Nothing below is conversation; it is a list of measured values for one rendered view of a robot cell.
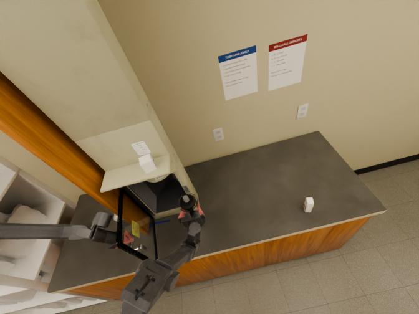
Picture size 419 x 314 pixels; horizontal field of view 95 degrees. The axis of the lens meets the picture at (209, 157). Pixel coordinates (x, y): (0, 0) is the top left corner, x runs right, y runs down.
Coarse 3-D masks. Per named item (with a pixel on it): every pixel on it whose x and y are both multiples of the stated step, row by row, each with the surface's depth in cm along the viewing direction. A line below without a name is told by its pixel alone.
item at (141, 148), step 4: (132, 144) 82; (136, 144) 82; (140, 144) 83; (144, 144) 83; (136, 148) 84; (140, 148) 84; (144, 148) 85; (148, 148) 85; (136, 152) 86; (140, 152) 86; (144, 152) 86; (148, 152) 87
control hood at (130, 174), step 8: (160, 160) 88; (168, 160) 87; (120, 168) 90; (128, 168) 89; (136, 168) 88; (160, 168) 85; (168, 168) 83; (104, 176) 89; (112, 176) 88; (120, 176) 87; (128, 176) 86; (136, 176) 85; (144, 176) 83; (152, 176) 82; (160, 176) 83; (104, 184) 86; (112, 184) 84; (120, 184) 83; (128, 184) 83
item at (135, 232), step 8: (120, 192) 97; (128, 200) 102; (128, 208) 99; (136, 208) 107; (128, 216) 96; (136, 216) 104; (144, 216) 114; (128, 224) 93; (136, 224) 101; (144, 224) 110; (152, 224) 122; (128, 232) 90; (136, 232) 98; (144, 232) 107; (152, 232) 117; (128, 240) 88; (136, 240) 95; (144, 240) 103; (152, 240) 113; (120, 248) 81; (136, 248) 92; (152, 248) 110; (136, 256) 90; (152, 256) 106
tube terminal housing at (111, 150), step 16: (128, 128) 76; (144, 128) 77; (160, 128) 86; (80, 144) 78; (96, 144) 79; (112, 144) 80; (128, 144) 82; (160, 144) 85; (96, 160) 85; (112, 160) 87; (128, 160) 89; (176, 160) 101; (176, 176) 103; (192, 192) 120; (176, 208) 127
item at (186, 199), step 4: (184, 196) 101; (188, 196) 104; (192, 196) 104; (180, 200) 104; (184, 200) 101; (188, 200) 102; (192, 200) 102; (180, 204) 102; (184, 204) 101; (188, 204) 101; (192, 204) 101; (184, 208) 101; (188, 208) 101
